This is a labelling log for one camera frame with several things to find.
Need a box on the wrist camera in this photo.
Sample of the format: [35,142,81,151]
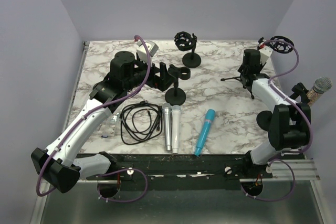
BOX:
[136,40,159,64]
[258,42,273,66]

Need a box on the tripod shock mount stand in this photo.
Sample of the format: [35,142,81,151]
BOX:
[221,36,294,99]

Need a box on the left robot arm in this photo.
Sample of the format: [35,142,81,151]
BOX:
[31,51,176,193]

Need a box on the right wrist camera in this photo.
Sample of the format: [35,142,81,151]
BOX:
[258,42,273,66]

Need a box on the black front frame rail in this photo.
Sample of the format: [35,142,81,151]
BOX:
[86,154,272,191]

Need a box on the glitter microphone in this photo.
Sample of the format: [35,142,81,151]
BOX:
[307,77,333,106]

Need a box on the clear plastic screw box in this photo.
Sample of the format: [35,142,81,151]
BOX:
[98,112,121,138]

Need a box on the purple cable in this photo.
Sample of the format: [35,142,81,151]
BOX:
[262,39,314,201]
[35,34,153,197]

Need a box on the black coiled cable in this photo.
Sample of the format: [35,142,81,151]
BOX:
[120,100,163,145]

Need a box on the white microphone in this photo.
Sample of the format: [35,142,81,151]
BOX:
[171,105,181,154]

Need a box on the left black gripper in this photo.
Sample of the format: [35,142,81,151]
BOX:
[124,55,176,92]

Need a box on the teal microphone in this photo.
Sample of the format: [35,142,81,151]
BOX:
[194,109,216,156]

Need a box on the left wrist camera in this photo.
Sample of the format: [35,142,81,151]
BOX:
[136,40,159,64]

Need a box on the silver microphone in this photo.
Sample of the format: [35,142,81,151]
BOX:
[162,103,172,151]

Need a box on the shock mount round-base stand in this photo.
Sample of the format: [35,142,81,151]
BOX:
[174,31,201,68]

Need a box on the clip round-base stand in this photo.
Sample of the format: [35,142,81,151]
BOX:
[251,78,309,131]
[165,64,191,106]

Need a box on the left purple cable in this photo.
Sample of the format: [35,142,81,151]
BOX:
[35,34,153,197]

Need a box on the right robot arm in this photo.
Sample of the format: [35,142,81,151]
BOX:
[238,48,311,178]

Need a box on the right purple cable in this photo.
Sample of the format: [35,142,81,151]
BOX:
[262,39,314,201]

